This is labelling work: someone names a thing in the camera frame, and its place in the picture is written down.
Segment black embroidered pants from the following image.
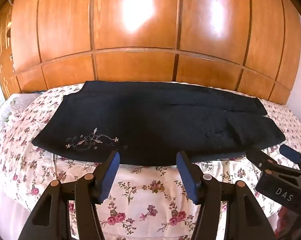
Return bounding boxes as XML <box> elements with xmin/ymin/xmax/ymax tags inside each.
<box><xmin>31</xmin><ymin>80</ymin><xmax>286</xmax><ymax>167</ymax></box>

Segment wooden wardrobe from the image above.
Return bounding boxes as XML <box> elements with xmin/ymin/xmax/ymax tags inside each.
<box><xmin>0</xmin><ymin>0</ymin><xmax>301</xmax><ymax>105</ymax></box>

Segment wooden lattice screen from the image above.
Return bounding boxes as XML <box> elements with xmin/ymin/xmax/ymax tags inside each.
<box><xmin>0</xmin><ymin>2</ymin><xmax>18</xmax><ymax>100</ymax></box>

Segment white lace pillow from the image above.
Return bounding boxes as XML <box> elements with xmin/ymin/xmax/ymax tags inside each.
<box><xmin>5</xmin><ymin>92</ymin><xmax>42</xmax><ymax>117</ymax></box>

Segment floral bed sheet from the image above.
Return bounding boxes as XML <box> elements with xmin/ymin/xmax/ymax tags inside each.
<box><xmin>0</xmin><ymin>81</ymin><xmax>301</xmax><ymax>240</ymax></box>

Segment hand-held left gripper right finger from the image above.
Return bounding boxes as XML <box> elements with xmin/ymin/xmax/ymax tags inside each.
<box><xmin>176</xmin><ymin>151</ymin><xmax>276</xmax><ymax>240</ymax></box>

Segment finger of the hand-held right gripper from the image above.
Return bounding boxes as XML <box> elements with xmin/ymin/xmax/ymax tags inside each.
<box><xmin>245</xmin><ymin>148</ymin><xmax>276</xmax><ymax>173</ymax></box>
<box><xmin>279</xmin><ymin>144</ymin><xmax>301</xmax><ymax>171</ymax></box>

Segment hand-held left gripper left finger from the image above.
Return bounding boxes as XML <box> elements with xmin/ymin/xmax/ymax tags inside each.
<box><xmin>17</xmin><ymin>150</ymin><xmax>121</xmax><ymax>240</ymax></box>

